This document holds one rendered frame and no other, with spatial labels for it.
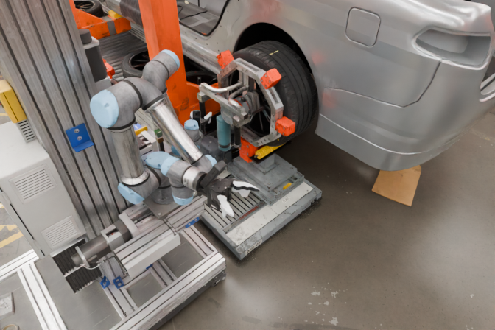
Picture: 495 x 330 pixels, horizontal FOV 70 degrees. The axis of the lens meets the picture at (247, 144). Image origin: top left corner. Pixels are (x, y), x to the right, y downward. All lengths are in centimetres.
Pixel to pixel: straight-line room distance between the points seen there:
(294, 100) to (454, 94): 80
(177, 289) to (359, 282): 113
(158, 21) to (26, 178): 115
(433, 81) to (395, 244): 135
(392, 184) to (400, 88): 146
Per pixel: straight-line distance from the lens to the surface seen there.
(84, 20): 418
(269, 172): 268
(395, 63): 175
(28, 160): 152
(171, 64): 177
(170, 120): 137
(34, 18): 134
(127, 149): 142
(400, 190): 309
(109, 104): 128
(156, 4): 217
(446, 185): 330
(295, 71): 211
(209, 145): 264
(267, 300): 235
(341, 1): 183
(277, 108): 203
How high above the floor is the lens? 211
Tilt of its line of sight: 40 degrees down
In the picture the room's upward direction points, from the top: straight up
